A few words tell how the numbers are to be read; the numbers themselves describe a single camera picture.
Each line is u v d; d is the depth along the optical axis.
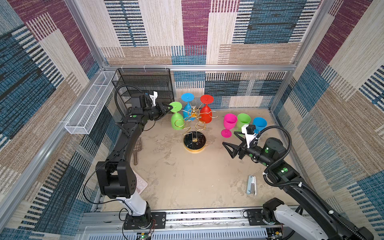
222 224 0.73
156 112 0.72
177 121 0.90
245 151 0.62
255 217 0.73
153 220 0.73
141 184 0.83
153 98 0.75
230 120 0.98
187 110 0.81
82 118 0.71
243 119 0.97
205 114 0.91
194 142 1.00
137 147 0.99
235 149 0.60
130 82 1.04
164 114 0.74
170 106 0.80
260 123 0.95
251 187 0.81
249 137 0.59
